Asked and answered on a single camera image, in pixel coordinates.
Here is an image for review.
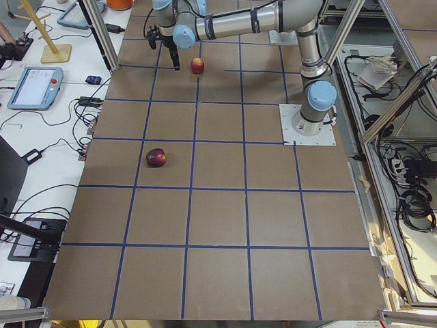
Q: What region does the dark red apple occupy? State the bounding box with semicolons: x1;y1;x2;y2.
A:
146;148;167;167

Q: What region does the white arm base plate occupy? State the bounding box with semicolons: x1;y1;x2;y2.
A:
268;30;298;46
279;104;336;146

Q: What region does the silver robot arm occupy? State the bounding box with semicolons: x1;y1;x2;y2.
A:
143;0;337;137

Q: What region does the blue teach pendant far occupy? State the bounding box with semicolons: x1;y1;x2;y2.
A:
57;1;89;30

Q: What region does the blue teach pendant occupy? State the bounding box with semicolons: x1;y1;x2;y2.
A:
7;67;64;111
57;1;89;30

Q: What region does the red yellow apple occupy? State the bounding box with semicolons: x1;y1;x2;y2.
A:
191;57;205;75

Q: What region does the blue teach pendant near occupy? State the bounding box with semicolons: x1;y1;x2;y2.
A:
7;67;64;111

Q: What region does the aluminium frame post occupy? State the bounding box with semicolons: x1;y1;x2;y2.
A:
78;0;120;72

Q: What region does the wooden cup stand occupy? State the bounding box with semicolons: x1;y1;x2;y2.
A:
17;0;72;64

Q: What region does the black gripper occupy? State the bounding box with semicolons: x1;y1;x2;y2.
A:
146;25;180;71

